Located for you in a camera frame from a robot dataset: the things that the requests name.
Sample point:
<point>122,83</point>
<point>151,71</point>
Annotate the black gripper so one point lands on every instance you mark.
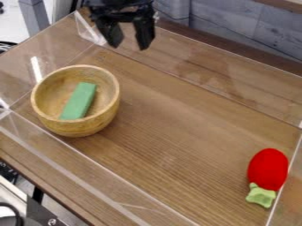
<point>109,12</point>

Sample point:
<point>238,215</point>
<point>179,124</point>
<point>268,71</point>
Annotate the clear acrylic tray walls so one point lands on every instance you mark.
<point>201,109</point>

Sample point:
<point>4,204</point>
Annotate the brown wooden bowl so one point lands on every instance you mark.
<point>54,90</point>

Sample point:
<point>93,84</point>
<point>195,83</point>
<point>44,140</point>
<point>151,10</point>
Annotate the black table clamp bracket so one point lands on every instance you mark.
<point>39,216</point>

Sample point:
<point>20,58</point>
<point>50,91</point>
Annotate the red plush strawberry toy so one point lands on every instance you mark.
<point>266,176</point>

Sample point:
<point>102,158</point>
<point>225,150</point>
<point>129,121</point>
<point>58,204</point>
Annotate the green rectangular stick block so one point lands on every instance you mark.
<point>79,101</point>

